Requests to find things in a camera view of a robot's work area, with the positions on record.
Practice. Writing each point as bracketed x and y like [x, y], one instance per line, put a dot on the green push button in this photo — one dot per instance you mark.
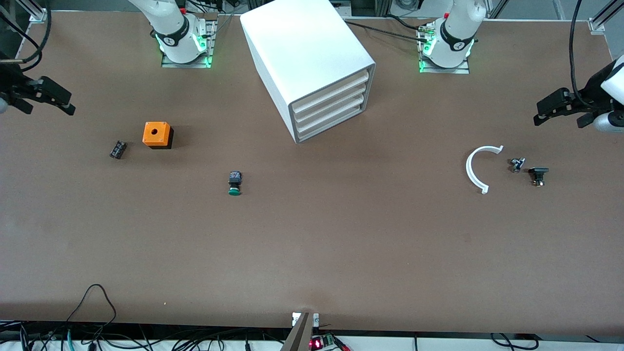
[235, 183]

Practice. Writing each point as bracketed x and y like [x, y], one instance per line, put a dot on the small metal terminal part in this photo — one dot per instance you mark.
[517, 165]

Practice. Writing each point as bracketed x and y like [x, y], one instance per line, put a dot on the white drawer cabinet housing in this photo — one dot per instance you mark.
[302, 48]

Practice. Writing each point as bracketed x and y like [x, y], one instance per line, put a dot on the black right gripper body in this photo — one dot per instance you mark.
[13, 83]

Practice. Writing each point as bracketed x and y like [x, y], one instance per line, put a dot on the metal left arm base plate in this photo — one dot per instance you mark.
[444, 70]

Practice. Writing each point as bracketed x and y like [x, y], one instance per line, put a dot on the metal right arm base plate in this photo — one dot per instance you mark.
[210, 44]

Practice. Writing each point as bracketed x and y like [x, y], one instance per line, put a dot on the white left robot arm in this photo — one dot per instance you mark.
[456, 39]

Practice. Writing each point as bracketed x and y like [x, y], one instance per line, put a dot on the black cylindrical capacitor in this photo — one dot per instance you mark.
[118, 149]

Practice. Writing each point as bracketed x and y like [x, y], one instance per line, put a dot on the electronics board with red light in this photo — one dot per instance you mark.
[324, 342]

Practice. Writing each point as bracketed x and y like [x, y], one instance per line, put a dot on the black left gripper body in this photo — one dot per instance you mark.
[588, 98]

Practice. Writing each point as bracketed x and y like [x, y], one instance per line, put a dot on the orange push-button enclosure box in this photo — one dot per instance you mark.
[155, 132]

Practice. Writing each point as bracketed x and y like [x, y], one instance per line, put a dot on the aluminium frame profile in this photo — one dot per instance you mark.
[604, 17]
[36, 9]

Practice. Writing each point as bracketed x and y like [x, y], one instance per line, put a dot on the white cabinet drawer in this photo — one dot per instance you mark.
[331, 91]
[331, 101]
[331, 122]
[331, 112]

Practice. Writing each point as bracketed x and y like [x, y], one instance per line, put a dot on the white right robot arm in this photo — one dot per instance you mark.
[173, 27]

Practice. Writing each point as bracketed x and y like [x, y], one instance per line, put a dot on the white semicircular plastic clamp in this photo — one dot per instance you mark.
[469, 168]

